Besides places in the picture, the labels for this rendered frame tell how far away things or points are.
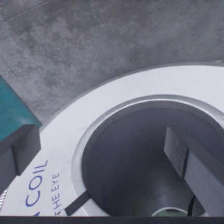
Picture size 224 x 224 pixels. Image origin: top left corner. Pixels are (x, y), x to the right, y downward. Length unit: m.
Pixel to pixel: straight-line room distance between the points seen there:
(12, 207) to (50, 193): 0.14
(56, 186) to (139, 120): 0.48
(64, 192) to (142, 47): 0.98
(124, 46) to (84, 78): 0.41
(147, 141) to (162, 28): 0.71
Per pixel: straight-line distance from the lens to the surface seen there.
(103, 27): 1.19
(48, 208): 0.62
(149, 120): 0.86
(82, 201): 0.56
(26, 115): 1.89
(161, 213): 3.12
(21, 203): 0.70
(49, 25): 1.30
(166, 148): 0.17
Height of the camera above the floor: 1.15
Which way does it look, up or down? 49 degrees down
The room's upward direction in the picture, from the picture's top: 171 degrees counter-clockwise
